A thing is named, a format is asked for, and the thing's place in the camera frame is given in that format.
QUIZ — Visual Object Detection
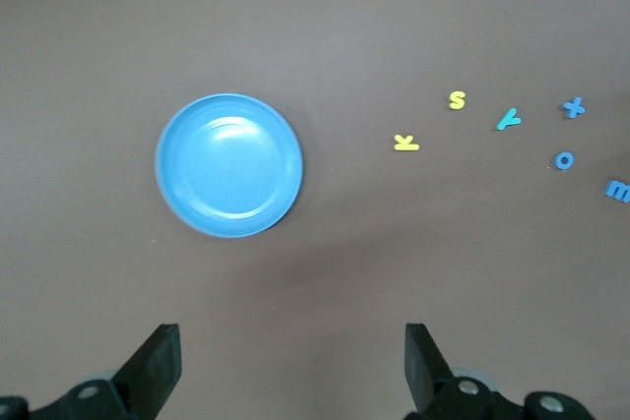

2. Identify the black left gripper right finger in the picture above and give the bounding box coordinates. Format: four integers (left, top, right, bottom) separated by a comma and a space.
404, 323, 524, 420

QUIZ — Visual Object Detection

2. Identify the blue round plate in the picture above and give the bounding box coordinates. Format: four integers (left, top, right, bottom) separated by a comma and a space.
154, 91, 305, 239

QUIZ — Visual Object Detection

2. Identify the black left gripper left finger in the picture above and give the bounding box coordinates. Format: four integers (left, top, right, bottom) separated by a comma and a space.
29, 324, 182, 420

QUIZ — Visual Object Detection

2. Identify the blue foam letter x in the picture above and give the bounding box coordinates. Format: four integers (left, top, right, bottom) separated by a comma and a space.
561, 96, 587, 120

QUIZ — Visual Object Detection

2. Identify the yellow foam letter k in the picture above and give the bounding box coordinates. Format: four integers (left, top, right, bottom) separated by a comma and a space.
393, 133, 421, 152

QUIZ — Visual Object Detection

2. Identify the blue foam letter m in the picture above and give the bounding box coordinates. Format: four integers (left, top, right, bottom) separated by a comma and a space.
602, 177, 630, 204

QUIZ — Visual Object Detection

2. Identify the brown table cover sheet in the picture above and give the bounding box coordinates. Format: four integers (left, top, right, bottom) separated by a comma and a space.
0, 0, 630, 420

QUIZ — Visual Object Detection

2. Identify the teal foam letter y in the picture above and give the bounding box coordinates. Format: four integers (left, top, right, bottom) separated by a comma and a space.
495, 107, 522, 132

